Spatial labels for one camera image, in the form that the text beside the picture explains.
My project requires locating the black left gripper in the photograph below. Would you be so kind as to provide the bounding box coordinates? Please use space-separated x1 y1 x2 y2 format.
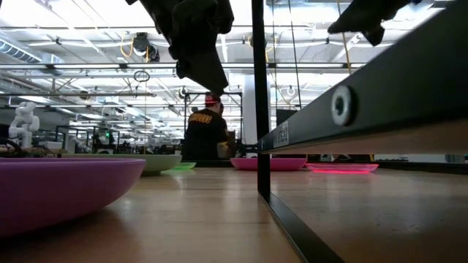
126 0 235 96

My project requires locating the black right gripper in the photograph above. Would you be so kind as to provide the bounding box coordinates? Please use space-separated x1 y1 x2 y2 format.
327 0 416 47

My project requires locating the small translucent green plate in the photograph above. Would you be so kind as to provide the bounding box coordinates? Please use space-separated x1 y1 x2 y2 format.
172 162 197 172

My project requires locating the large mint green plate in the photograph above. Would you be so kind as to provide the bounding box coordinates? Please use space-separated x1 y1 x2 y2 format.
61 153 183 177

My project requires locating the large pink plastic plate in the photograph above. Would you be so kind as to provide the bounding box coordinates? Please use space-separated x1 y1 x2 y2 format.
230 157 307 172

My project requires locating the small translucent red plate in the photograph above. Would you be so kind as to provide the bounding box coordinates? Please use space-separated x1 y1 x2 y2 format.
305 162 380 175

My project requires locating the large purple plastic plate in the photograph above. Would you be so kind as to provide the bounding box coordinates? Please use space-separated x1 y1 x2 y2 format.
0 157 146 238

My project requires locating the silver shelf bolt washer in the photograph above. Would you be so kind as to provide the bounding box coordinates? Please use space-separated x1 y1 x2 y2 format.
331 85 354 127

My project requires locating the white shelf label sticker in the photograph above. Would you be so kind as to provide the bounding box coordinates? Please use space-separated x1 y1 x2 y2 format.
272 121 290 149

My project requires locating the red and black cap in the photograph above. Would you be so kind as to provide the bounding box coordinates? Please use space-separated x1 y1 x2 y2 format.
204 92 222 107

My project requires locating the person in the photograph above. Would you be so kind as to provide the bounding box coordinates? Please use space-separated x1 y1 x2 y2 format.
181 91 237 161

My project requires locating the black ceiling-hung device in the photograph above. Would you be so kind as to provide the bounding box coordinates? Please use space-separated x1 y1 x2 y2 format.
131 31 162 63

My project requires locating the dark background panel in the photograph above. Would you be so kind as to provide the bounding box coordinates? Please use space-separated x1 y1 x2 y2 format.
276 108 298 127

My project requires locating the dark background workstation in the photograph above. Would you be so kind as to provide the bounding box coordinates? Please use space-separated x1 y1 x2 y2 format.
54 125 121 155

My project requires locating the white robot figure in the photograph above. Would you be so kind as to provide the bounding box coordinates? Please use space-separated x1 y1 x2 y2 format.
7 101 40 150

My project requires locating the yellow hanging cable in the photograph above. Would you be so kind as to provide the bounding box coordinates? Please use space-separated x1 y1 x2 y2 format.
339 31 352 76

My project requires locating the hanging black cable ring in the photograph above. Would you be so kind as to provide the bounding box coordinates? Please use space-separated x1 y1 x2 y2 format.
133 69 151 83

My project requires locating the black metal frame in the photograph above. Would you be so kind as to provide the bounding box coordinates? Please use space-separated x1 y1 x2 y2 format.
251 0 468 263

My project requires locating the black hanging cable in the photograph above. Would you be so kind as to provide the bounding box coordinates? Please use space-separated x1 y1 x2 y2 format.
287 0 303 110

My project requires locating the grey ventilation duct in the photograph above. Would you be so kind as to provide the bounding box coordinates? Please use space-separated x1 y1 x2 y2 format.
0 38 43 65

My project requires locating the black cable bundle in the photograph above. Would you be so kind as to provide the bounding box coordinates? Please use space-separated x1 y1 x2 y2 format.
0 137 56 159

